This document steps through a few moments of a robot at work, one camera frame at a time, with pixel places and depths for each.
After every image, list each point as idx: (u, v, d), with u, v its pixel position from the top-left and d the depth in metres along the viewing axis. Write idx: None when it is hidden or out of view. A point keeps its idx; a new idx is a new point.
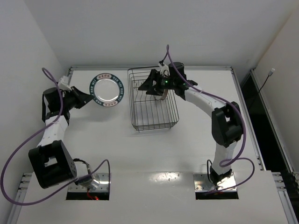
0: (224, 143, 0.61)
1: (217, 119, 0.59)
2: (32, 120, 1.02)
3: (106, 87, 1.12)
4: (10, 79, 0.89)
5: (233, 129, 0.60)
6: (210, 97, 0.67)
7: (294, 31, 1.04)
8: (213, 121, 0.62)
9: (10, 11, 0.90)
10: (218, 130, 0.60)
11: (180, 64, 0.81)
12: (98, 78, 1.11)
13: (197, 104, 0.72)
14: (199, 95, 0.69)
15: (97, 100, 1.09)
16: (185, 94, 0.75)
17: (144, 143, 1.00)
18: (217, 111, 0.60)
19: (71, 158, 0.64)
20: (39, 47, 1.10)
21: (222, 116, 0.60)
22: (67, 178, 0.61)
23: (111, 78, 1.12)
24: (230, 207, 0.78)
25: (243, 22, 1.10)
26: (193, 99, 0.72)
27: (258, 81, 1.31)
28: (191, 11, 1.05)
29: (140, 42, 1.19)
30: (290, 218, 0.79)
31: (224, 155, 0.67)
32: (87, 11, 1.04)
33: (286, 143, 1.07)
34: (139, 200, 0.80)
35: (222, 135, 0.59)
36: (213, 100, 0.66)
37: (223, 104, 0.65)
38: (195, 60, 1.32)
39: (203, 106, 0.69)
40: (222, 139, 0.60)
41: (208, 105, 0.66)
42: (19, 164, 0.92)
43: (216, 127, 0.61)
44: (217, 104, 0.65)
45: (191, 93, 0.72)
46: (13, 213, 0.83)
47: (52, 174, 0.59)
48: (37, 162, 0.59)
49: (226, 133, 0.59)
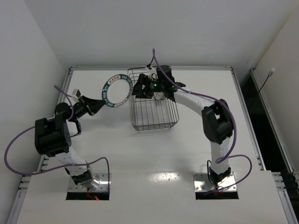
0: (216, 140, 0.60)
1: (208, 117, 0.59)
2: (32, 120, 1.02)
3: (117, 88, 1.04)
4: (10, 79, 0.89)
5: (224, 125, 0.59)
6: (199, 97, 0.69)
7: (294, 31, 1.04)
8: (203, 119, 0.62)
9: (10, 12, 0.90)
10: (210, 128, 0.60)
11: (167, 68, 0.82)
12: (109, 83, 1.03)
13: (188, 105, 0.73)
14: (188, 95, 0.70)
15: (109, 103, 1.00)
16: (175, 95, 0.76)
17: (144, 143, 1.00)
18: (206, 109, 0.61)
19: (68, 135, 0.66)
20: (39, 47, 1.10)
21: (212, 114, 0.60)
22: (61, 144, 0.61)
23: (121, 78, 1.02)
24: (230, 207, 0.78)
25: (243, 22, 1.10)
26: (182, 100, 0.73)
27: (258, 81, 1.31)
28: (191, 11, 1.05)
29: (140, 42, 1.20)
30: (290, 218, 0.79)
31: (219, 152, 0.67)
32: (87, 11, 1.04)
33: (286, 143, 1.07)
34: (139, 200, 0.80)
35: (214, 133, 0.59)
36: (202, 99, 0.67)
37: (210, 101, 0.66)
38: (195, 60, 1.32)
39: (193, 106, 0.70)
40: (214, 136, 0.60)
41: (197, 104, 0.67)
42: (20, 164, 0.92)
43: (207, 125, 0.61)
44: (206, 102, 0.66)
45: (181, 94, 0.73)
46: (13, 213, 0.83)
47: (47, 138, 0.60)
48: (38, 126, 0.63)
49: (217, 129, 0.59)
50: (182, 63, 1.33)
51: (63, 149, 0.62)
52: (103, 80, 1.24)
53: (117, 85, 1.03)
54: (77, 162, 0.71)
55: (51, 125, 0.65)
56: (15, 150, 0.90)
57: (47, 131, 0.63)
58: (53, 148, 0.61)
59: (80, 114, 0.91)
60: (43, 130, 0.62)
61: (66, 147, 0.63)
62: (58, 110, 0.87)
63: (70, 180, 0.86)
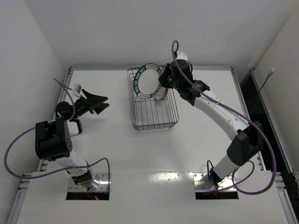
0: (240, 163, 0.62)
1: (242, 144, 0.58)
2: (32, 120, 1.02)
3: (151, 78, 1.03)
4: (10, 79, 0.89)
5: (252, 148, 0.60)
6: (230, 113, 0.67)
7: (293, 31, 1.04)
8: (234, 143, 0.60)
9: (10, 11, 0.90)
10: (239, 153, 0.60)
11: (185, 63, 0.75)
12: (146, 66, 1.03)
13: (210, 114, 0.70)
14: (217, 108, 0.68)
15: (136, 88, 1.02)
16: (196, 100, 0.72)
17: (143, 143, 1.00)
18: (241, 135, 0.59)
19: (69, 136, 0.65)
20: (39, 48, 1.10)
21: (245, 141, 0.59)
22: (61, 150, 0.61)
23: (158, 70, 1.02)
24: (230, 207, 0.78)
25: (243, 23, 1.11)
26: (207, 109, 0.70)
27: (257, 81, 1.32)
28: (191, 11, 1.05)
29: (140, 42, 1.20)
30: (290, 218, 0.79)
31: (226, 158, 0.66)
32: (88, 11, 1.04)
33: (286, 143, 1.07)
34: (138, 200, 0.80)
35: (243, 157, 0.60)
36: (234, 117, 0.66)
37: (243, 122, 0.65)
38: (195, 60, 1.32)
39: (220, 120, 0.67)
40: (240, 160, 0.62)
41: (228, 122, 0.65)
42: (20, 164, 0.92)
43: (236, 148, 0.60)
44: (238, 122, 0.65)
45: (206, 103, 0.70)
46: (13, 213, 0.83)
47: (49, 143, 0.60)
48: (39, 129, 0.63)
49: (246, 155, 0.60)
50: None
51: (63, 153, 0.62)
52: (103, 80, 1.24)
53: (151, 74, 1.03)
54: (77, 164, 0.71)
55: (52, 127, 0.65)
56: (15, 150, 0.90)
57: (47, 135, 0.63)
58: (54, 153, 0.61)
59: (80, 113, 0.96)
60: (44, 135, 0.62)
61: (67, 153, 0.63)
62: (59, 109, 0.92)
63: (70, 180, 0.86)
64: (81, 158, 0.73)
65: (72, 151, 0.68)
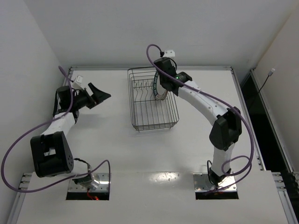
0: (223, 147, 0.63)
1: (221, 129, 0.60)
2: (32, 119, 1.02)
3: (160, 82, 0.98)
4: (10, 79, 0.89)
5: (232, 132, 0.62)
6: (209, 100, 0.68)
7: (293, 31, 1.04)
8: (214, 128, 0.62)
9: (10, 11, 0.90)
10: (219, 137, 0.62)
11: (166, 59, 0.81)
12: None
13: (193, 103, 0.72)
14: (197, 96, 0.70)
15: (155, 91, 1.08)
16: (179, 91, 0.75)
17: (143, 143, 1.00)
18: (220, 121, 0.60)
19: (68, 152, 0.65)
20: (39, 47, 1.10)
21: (225, 125, 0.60)
22: (62, 171, 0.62)
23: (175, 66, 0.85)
24: (230, 207, 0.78)
25: (243, 23, 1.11)
26: (190, 98, 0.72)
27: (257, 81, 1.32)
28: (191, 10, 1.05)
29: (141, 42, 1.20)
30: (290, 218, 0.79)
31: (223, 157, 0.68)
32: (88, 10, 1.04)
33: (286, 143, 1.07)
34: (138, 200, 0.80)
35: (223, 142, 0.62)
36: (214, 104, 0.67)
37: (223, 108, 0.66)
38: (195, 60, 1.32)
39: (201, 108, 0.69)
40: (221, 144, 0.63)
41: (208, 109, 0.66)
42: (20, 164, 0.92)
43: (217, 133, 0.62)
44: (217, 108, 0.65)
45: (188, 93, 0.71)
46: (13, 213, 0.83)
47: (49, 165, 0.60)
48: (36, 148, 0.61)
49: (226, 139, 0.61)
50: (182, 63, 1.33)
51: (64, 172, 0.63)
52: (103, 80, 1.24)
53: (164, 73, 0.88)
54: (78, 173, 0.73)
55: (48, 141, 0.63)
56: (15, 150, 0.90)
57: (46, 157, 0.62)
58: (55, 173, 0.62)
59: (80, 104, 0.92)
60: (43, 156, 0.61)
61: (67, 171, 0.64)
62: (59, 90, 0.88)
63: (70, 180, 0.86)
64: (81, 164, 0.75)
65: (73, 161, 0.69)
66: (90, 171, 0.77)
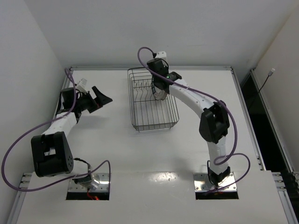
0: (212, 140, 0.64)
1: (207, 121, 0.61)
2: (32, 119, 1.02)
3: None
4: (10, 78, 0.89)
5: (220, 125, 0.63)
6: (197, 95, 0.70)
7: (293, 30, 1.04)
8: (202, 121, 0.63)
9: (10, 10, 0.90)
10: (207, 129, 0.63)
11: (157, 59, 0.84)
12: None
13: (183, 100, 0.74)
14: (186, 92, 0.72)
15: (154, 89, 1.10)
16: (170, 89, 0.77)
17: (143, 143, 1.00)
18: (206, 113, 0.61)
19: (68, 152, 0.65)
20: (39, 47, 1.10)
21: (211, 117, 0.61)
22: (61, 171, 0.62)
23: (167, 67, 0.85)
24: (230, 207, 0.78)
25: (243, 22, 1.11)
26: (180, 95, 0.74)
27: (257, 81, 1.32)
28: (191, 10, 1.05)
29: (140, 42, 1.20)
30: (290, 218, 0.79)
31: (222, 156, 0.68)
32: (88, 10, 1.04)
33: (286, 143, 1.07)
34: (138, 200, 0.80)
35: (211, 134, 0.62)
36: (201, 99, 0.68)
37: (210, 102, 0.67)
38: (195, 60, 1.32)
39: (190, 103, 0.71)
40: (210, 136, 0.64)
41: (196, 104, 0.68)
42: (20, 164, 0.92)
43: (204, 125, 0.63)
44: (204, 102, 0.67)
45: (177, 89, 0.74)
46: (13, 213, 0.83)
47: (49, 165, 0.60)
48: (36, 148, 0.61)
49: (214, 131, 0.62)
50: (182, 63, 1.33)
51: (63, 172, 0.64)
52: (103, 80, 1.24)
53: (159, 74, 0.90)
54: (78, 173, 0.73)
55: (49, 141, 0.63)
56: (15, 150, 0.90)
57: (46, 157, 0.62)
58: (54, 173, 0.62)
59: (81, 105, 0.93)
60: (43, 156, 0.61)
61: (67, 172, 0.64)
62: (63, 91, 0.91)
63: (70, 180, 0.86)
64: (80, 164, 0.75)
65: (73, 162, 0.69)
66: (90, 171, 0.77)
